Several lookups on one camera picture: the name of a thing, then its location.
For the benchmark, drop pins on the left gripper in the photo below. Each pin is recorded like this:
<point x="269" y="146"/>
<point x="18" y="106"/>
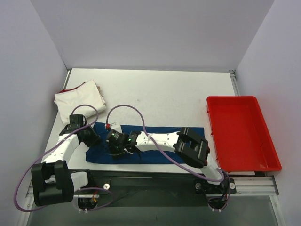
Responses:
<point x="93" y="138"/>

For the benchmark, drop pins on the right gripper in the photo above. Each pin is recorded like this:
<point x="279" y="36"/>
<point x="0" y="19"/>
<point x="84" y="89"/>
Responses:
<point x="115" y="148"/>

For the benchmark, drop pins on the blue printed t-shirt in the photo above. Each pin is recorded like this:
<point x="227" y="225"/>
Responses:
<point x="99" y="154"/>

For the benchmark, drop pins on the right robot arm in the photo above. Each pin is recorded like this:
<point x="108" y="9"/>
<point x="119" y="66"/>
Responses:
<point x="190" y="146"/>

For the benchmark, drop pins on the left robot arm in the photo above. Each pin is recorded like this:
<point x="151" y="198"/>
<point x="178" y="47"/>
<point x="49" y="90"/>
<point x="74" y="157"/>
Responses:
<point x="52" y="181"/>

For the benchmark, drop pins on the folded white t-shirt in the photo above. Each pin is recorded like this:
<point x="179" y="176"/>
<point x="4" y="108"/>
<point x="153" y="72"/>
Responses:
<point x="86" y="100"/>

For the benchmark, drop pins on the red plastic bin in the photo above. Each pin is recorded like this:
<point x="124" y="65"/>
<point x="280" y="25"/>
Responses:
<point x="241" y="137"/>

